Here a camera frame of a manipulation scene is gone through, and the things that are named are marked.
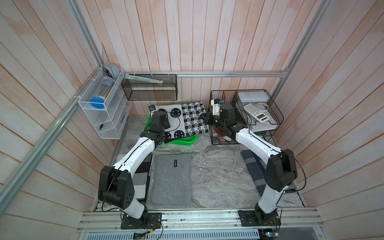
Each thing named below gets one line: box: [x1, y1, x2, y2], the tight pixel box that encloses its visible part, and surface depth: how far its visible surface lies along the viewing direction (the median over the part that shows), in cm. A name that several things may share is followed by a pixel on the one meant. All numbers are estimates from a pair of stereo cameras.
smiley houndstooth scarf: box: [156, 101, 209, 143], surface depth 86 cm
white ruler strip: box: [124, 73, 164, 83], surface depth 93 cm
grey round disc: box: [106, 64, 120, 80], surface depth 85 cm
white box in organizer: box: [237, 91, 269, 103], surface depth 103 cm
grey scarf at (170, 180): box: [148, 153, 192, 207], surface depth 85 cm
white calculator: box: [243, 103, 270, 124], surface depth 93 cm
